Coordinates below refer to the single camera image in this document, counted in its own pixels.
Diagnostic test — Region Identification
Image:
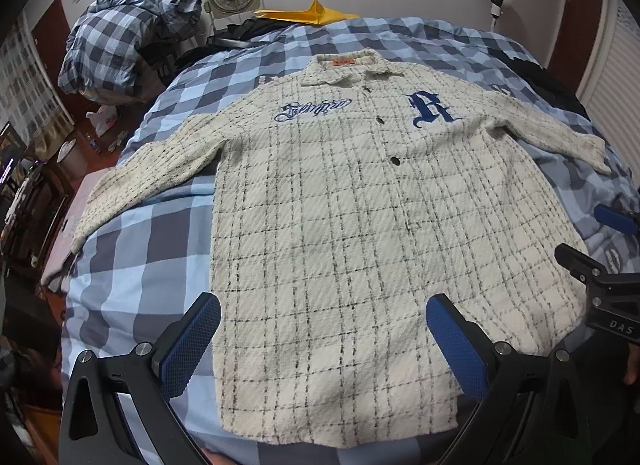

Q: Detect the checkered duvet pile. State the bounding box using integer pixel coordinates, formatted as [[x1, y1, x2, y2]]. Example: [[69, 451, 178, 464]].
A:
[[57, 0, 203, 106]]

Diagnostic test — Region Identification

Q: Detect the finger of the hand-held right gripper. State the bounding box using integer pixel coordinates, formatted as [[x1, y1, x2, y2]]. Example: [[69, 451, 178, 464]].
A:
[[594, 204, 640, 236]]

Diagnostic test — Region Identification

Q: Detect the patterned curtain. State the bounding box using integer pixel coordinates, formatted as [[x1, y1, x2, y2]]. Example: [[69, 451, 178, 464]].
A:
[[0, 15, 37, 130]]

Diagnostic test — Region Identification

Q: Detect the black clothing by pillows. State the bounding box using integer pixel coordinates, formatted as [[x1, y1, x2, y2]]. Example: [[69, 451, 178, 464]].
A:
[[207, 20, 281, 52]]

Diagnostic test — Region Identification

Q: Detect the person's right hand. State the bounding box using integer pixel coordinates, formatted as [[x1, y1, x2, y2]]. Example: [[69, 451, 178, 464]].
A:
[[622, 347, 640, 387]]

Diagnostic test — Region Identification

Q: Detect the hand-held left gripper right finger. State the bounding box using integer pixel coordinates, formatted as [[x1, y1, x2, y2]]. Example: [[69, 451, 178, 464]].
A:
[[426, 293, 587, 465]]

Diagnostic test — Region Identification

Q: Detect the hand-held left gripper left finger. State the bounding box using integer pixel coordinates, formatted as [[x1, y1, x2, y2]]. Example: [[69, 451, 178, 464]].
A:
[[59, 293, 222, 465]]

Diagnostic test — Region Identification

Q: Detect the cream plaid shirt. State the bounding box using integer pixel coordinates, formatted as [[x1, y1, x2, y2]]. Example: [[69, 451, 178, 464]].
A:
[[70, 49, 613, 446]]

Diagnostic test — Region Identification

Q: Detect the brown door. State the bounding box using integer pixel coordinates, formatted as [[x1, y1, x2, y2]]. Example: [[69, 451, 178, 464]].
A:
[[32, 0, 71, 70]]

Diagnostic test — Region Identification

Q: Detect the white bin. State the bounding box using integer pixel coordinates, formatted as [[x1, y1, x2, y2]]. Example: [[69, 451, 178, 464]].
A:
[[56, 140, 88, 180]]

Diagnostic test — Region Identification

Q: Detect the white louvered door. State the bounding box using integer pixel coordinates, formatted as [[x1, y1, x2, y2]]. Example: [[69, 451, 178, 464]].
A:
[[577, 0, 640, 120]]

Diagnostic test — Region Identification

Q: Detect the blue checkered bed sheet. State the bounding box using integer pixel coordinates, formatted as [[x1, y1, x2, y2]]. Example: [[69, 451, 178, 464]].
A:
[[42, 15, 640, 456]]

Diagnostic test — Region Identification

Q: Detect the yellow cloth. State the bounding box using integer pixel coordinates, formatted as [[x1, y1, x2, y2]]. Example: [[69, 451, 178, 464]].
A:
[[254, 0, 361, 26]]

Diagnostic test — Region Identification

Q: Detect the dark monitor screen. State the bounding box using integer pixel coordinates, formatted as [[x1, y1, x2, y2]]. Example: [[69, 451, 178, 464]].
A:
[[0, 122, 26, 186]]

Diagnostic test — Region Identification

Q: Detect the white plastic bag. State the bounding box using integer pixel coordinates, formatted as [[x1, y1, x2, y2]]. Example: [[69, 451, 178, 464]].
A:
[[86, 104, 121, 136]]

